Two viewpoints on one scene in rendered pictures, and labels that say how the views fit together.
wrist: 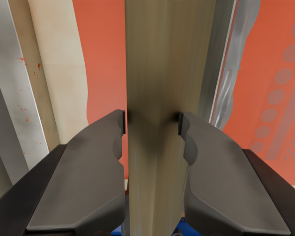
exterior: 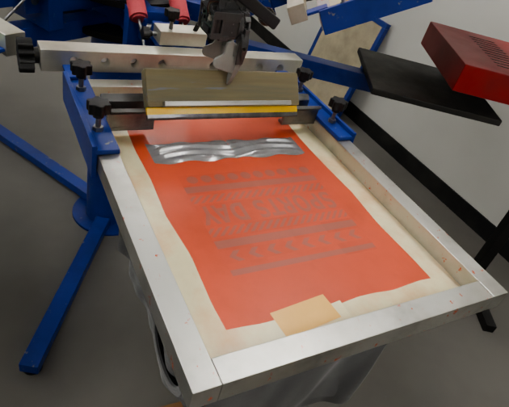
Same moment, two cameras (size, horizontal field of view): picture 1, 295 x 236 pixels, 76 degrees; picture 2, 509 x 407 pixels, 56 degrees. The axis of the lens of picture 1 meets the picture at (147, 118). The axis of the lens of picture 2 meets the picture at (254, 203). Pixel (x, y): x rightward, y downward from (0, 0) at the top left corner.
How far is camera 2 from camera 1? 1.05 m
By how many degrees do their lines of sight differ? 73
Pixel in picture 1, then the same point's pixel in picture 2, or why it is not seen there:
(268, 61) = (248, 166)
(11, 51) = not seen: hidden behind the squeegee
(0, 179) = (128, 67)
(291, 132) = (215, 192)
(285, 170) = (179, 203)
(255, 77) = (237, 165)
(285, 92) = (238, 179)
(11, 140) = not seen: outside the picture
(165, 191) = (197, 77)
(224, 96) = (219, 154)
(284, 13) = (269, 165)
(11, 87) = not seen: hidden behind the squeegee
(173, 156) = (212, 81)
